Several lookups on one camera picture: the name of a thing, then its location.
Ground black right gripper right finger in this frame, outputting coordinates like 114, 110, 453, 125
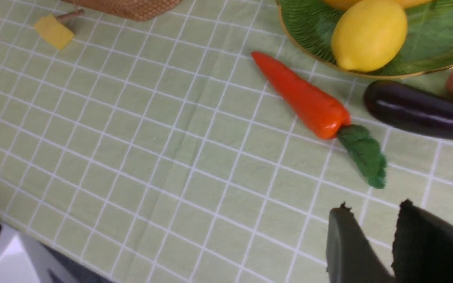
392, 200, 453, 283

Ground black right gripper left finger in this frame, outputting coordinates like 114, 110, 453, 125
326, 202, 396, 283

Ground purple toy eggplant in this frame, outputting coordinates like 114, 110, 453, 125
363, 80, 453, 140

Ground orange toy carrot green leaves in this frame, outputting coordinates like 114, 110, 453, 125
250, 51, 388, 189

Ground yellow toy lemon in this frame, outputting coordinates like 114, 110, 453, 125
331, 0, 408, 72

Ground green glass leaf plate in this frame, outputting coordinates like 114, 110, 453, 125
276, 0, 453, 79

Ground woven wicker basket green lining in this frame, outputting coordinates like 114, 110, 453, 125
65, 0, 181, 22

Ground yellow foam cube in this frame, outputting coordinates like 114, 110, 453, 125
33, 14, 74, 50

